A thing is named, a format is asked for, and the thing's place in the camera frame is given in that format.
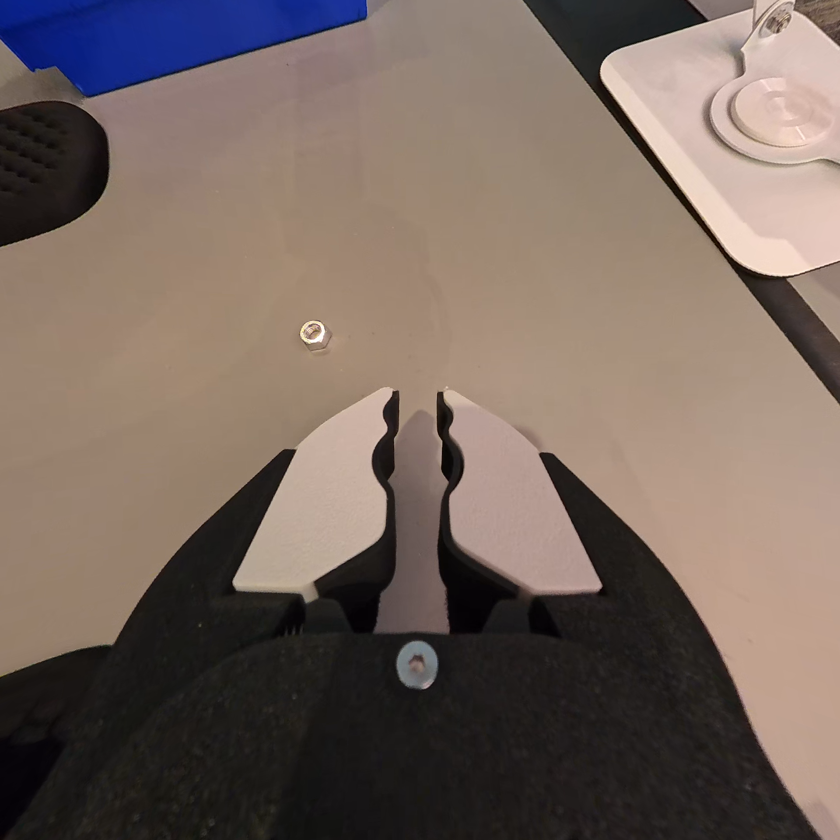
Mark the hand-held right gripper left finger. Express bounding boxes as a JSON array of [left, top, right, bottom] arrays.
[[233, 387, 400, 601]]

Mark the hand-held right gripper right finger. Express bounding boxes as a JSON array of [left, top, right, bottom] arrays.
[[436, 387, 603, 599]]

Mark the blue plastic bin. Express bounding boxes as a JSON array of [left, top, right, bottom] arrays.
[[0, 0, 368, 97]]

